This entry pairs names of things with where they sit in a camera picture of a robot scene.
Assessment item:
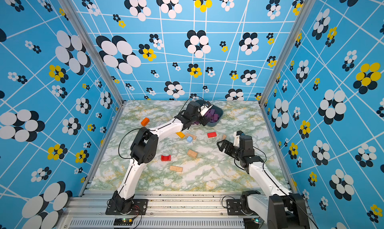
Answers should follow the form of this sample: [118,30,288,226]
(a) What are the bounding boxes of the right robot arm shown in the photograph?
[217,134,310,229]

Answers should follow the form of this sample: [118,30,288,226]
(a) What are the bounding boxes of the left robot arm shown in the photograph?
[108,101,213,215]

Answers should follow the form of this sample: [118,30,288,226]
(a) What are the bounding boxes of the dark teal storage bin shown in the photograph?
[193,99,224,127]

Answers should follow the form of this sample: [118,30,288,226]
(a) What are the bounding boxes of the yellow long brick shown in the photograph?
[176,132,185,139]

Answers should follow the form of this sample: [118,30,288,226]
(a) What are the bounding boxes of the engraved natural wood brick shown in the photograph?
[185,133,197,141]

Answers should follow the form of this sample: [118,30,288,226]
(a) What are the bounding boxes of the red flat brick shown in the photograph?
[207,132,217,138]

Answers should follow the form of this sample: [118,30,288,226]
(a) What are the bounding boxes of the natural wood square brick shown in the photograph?
[187,150,198,159]

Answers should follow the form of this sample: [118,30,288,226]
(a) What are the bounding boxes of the orange brick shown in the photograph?
[141,118,150,127]

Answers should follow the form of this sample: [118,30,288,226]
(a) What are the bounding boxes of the red arch brick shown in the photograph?
[161,155,172,162]

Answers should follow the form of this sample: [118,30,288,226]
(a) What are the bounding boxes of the natural wood brick front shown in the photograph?
[170,166,183,173]

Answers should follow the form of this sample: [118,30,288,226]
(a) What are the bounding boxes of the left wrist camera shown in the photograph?
[200,101,213,117]

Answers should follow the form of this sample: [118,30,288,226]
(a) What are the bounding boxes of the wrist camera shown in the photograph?
[234,131,244,147]
[200,101,213,117]

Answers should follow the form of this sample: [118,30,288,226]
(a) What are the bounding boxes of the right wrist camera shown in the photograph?
[234,131,244,147]

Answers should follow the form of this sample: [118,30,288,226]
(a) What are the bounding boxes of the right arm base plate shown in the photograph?
[226,199,258,216]

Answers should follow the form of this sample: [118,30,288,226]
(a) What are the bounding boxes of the aluminium front rail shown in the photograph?
[57,190,268,229]

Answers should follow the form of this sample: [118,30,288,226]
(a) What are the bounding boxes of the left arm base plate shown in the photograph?
[105,199,149,216]

